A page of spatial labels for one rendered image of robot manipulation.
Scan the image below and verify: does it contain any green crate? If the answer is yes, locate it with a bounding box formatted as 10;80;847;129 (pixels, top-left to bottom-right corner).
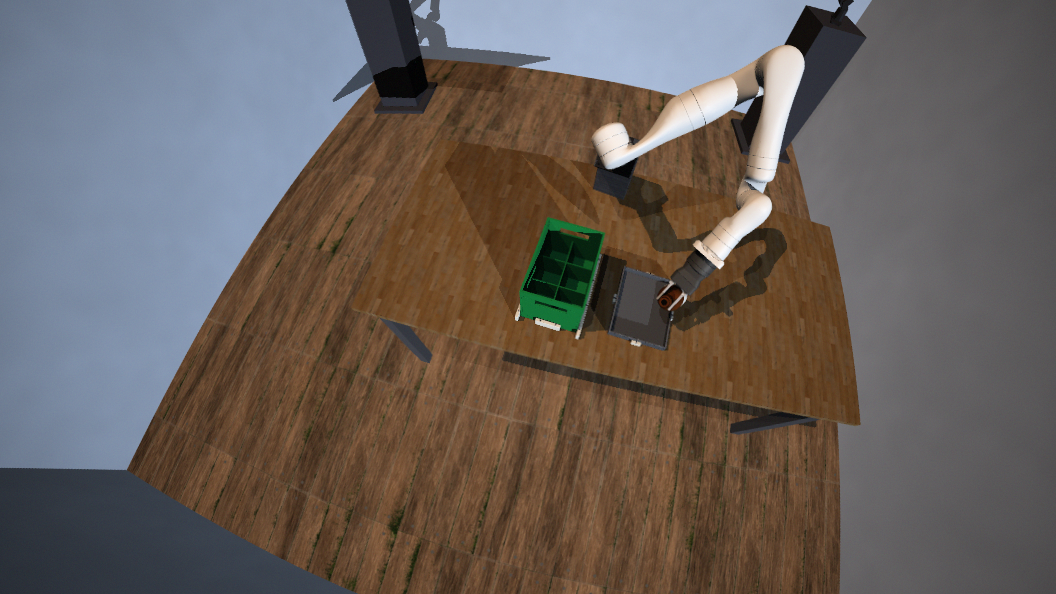
518;227;602;332

